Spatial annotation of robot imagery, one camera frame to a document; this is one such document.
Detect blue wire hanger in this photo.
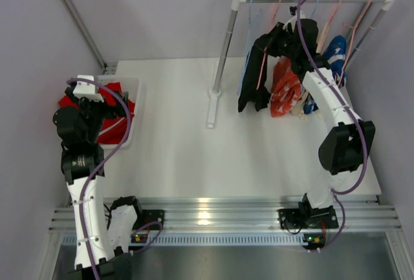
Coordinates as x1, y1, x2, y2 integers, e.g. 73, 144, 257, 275
237, 0, 262, 96
310, 0, 320, 20

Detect red trousers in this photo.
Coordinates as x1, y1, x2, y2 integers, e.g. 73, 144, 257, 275
58, 81, 136, 145

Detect black trousers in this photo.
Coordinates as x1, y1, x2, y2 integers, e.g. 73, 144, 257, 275
237, 49, 270, 113

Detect pink hanger of black trousers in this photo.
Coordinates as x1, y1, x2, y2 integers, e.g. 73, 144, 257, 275
256, 0, 281, 90

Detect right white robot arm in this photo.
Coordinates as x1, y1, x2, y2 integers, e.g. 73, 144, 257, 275
246, 18, 376, 234

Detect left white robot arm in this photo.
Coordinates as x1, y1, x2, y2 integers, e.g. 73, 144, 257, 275
52, 77, 142, 279

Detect pink hanger of beige garment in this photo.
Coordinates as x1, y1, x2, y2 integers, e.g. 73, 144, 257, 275
320, 0, 343, 44

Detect pink hanger of blue garment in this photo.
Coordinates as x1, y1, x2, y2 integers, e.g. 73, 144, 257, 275
336, 0, 372, 87

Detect blue white patterned garment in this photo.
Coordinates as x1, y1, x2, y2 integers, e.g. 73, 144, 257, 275
303, 35, 347, 115

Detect orange patterned garment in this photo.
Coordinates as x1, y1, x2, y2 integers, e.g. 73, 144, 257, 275
270, 56, 302, 118

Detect metal clothes rack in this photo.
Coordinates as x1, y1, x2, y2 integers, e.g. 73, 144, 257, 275
206, 0, 396, 129

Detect white plastic basket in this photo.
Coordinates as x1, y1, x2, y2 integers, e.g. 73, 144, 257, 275
96, 75, 146, 151

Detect beige garment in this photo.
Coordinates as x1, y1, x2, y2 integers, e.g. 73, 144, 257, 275
289, 21, 332, 121

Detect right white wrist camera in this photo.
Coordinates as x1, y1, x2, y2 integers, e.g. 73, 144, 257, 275
283, 6, 306, 32

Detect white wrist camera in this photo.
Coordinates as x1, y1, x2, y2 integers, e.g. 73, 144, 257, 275
283, 6, 306, 32
73, 75, 104, 102

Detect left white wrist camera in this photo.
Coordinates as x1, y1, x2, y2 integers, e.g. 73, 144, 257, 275
73, 75, 104, 102

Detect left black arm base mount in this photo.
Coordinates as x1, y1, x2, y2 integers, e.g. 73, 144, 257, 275
133, 209, 165, 231

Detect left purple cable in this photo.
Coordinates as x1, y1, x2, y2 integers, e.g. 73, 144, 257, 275
66, 78, 162, 280

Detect purple cable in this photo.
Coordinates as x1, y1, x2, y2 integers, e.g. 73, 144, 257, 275
66, 78, 162, 280
297, 0, 369, 252

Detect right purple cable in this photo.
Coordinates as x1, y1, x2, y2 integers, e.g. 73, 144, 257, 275
297, 0, 369, 252

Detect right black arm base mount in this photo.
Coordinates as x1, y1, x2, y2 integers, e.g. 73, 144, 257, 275
278, 206, 339, 231

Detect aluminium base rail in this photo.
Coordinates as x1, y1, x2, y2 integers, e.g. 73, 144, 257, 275
48, 194, 404, 248

